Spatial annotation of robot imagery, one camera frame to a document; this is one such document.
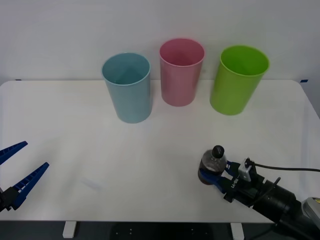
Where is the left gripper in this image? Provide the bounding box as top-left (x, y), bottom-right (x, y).
top-left (0, 140), bottom-right (50, 213)

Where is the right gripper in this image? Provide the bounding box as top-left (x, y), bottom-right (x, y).
top-left (198, 161), bottom-right (266, 207)

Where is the small dark plastic bottle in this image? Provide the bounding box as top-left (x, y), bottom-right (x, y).
top-left (198, 144), bottom-right (230, 186)

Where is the white table leg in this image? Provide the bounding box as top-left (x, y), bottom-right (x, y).
top-left (229, 222), bottom-right (245, 240)
top-left (62, 221), bottom-right (77, 239)

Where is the green plastic bin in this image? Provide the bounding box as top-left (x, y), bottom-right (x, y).
top-left (209, 44), bottom-right (271, 116)

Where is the pink plastic bin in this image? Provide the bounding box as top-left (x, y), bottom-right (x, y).
top-left (159, 37), bottom-right (206, 108)

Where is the pale blue plastic bin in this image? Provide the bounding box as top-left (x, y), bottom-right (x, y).
top-left (100, 52), bottom-right (154, 124)

